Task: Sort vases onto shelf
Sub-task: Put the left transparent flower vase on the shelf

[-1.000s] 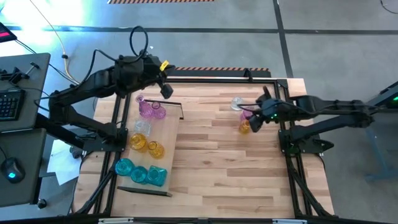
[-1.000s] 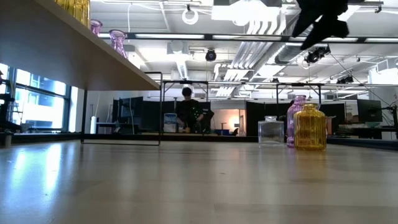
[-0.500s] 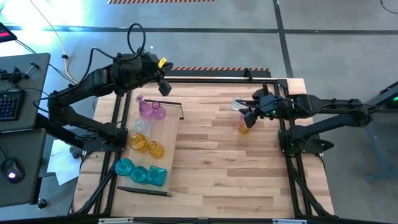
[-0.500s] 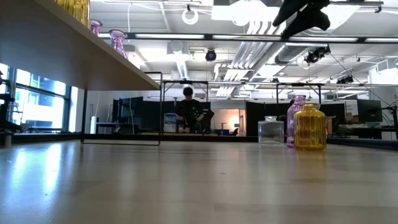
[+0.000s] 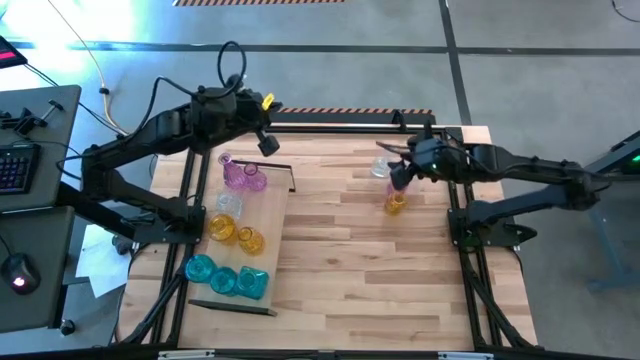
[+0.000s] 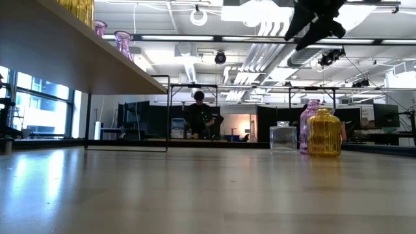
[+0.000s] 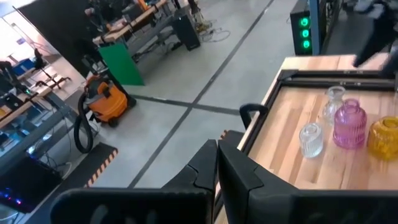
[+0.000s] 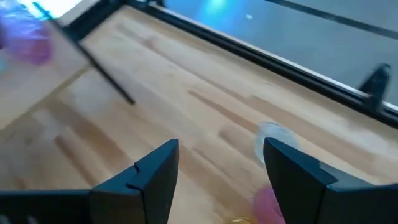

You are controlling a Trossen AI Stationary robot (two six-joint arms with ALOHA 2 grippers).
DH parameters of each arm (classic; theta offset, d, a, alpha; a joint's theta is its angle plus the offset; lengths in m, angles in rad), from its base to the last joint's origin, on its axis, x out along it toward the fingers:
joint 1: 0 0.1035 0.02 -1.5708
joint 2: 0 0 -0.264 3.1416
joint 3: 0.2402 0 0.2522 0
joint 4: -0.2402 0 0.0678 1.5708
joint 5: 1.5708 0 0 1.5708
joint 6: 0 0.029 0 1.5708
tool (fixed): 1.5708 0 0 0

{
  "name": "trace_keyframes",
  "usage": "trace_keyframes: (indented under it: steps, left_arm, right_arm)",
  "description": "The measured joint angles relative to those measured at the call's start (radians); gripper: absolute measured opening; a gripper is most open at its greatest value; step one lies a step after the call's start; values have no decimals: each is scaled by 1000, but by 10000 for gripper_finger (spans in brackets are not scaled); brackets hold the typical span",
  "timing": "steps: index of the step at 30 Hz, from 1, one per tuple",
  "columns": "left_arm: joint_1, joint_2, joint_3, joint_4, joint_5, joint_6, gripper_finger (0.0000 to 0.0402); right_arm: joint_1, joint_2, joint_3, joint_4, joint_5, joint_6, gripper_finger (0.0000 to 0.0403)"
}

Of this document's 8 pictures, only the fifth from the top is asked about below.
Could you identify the teal embossed medallion vase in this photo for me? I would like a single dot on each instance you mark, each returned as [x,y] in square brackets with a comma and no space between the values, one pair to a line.
[200,268]

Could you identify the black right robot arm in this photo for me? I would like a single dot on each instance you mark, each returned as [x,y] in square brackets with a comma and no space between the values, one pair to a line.
[525,167]

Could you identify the pink wavy-ribbed bulb vase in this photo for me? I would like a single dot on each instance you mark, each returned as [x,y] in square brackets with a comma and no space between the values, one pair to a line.
[256,181]

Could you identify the yellow tag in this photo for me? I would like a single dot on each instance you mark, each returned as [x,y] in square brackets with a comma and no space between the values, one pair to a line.
[268,101]

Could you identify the black keyboard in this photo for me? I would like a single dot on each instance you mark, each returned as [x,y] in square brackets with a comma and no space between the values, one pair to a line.
[17,167]

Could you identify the device with red screen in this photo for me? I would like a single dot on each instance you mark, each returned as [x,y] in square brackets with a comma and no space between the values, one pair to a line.
[10,52]

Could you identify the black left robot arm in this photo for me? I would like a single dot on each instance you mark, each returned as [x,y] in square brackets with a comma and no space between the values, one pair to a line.
[125,145]

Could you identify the black computer mouse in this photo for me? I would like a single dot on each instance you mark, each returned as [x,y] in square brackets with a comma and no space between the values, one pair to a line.
[20,274]

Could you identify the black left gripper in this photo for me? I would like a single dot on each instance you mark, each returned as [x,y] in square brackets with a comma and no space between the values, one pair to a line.
[252,112]

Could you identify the grey side desk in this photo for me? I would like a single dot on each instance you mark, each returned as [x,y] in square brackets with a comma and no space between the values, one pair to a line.
[30,310]

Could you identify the tall teal diamond-pattern vase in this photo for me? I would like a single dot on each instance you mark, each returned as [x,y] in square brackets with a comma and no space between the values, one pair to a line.
[252,283]

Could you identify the small clear square vase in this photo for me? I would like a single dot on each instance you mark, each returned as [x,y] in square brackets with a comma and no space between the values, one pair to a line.
[229,204]

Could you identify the light wooden board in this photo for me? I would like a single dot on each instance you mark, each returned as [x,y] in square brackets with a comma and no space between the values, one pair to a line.
[272,215]

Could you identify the small yellow ribbed vase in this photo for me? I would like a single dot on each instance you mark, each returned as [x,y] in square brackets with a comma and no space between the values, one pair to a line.
[395,204]

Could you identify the clear ribbed square bottle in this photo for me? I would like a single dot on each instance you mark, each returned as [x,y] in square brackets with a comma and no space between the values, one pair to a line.
[380,167]

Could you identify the black desk clamp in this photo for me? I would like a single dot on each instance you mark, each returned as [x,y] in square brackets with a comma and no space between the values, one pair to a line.
[22,122]

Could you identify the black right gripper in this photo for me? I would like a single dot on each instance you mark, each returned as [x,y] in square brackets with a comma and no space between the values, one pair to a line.
[432,157]

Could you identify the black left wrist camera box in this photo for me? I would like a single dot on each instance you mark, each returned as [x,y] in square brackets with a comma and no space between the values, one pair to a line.
[268,145]

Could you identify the teal faceted shouldered vase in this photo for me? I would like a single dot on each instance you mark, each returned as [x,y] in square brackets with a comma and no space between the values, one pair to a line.
[223,281]

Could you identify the white paper sheets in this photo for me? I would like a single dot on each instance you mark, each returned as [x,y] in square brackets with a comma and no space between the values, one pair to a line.
[100,265]

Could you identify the neighbouring dark table frame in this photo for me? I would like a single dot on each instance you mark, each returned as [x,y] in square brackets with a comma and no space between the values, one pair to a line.
[595,172]

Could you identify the black caster wheel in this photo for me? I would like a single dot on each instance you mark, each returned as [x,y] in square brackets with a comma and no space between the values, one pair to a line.
[67,327]

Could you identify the yellow hobnail vase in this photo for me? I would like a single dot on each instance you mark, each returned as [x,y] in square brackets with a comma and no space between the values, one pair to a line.
[222,229]

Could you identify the large yellow ribbed vase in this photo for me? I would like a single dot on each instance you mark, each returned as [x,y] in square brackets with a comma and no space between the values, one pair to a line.
[251,241]

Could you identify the pink ribbed flared-neck vase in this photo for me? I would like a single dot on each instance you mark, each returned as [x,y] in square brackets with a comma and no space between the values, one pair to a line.
[234,176]

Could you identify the black mat with hazard stripe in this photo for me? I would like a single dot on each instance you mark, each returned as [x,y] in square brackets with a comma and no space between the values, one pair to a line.
[350,118]

